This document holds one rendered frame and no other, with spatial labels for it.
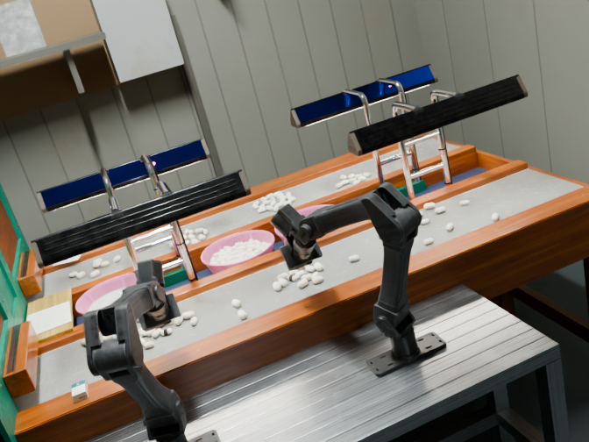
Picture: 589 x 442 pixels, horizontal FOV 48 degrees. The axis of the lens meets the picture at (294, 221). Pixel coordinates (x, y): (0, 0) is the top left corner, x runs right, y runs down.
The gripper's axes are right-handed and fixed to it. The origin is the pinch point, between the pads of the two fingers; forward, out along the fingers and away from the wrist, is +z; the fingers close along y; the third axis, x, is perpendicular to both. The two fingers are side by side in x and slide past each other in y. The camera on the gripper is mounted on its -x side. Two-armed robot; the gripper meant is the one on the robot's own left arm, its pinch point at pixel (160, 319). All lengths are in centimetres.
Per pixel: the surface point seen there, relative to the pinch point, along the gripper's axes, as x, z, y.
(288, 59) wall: -165, 160, -122
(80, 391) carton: 10.1, -1.0, 24.6
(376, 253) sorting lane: 1, 17, -68
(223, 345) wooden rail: 13.2, -1.4, -12.7
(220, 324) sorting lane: 4.6, 12.5, -14.8
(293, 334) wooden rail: 17.1, -0.1, -30.9
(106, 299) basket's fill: -26, 49, 15
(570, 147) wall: -34, 105, -215
